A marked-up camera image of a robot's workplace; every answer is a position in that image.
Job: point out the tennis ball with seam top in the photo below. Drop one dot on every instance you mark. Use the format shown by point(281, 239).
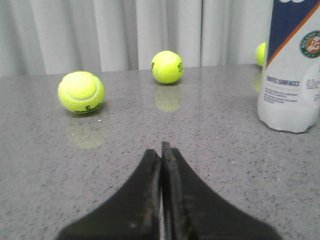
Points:
point(81, 92)

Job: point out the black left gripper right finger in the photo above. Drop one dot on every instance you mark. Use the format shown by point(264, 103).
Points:
point(193, 211)

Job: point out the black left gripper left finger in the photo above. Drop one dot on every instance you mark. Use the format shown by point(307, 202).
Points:
point(132, 213)

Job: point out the white pleated curtain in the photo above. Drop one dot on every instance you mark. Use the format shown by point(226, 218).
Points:
point(40, 37)

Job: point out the Wilson tennis ball can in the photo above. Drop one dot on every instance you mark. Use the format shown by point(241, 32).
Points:
point(289, 98)

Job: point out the Roland Garros yellow tennis ball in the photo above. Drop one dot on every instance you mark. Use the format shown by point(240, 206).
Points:
point(260, 54)

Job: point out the middle yellow tennis ball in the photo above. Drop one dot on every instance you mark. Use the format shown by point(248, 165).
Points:
point(167, 67)

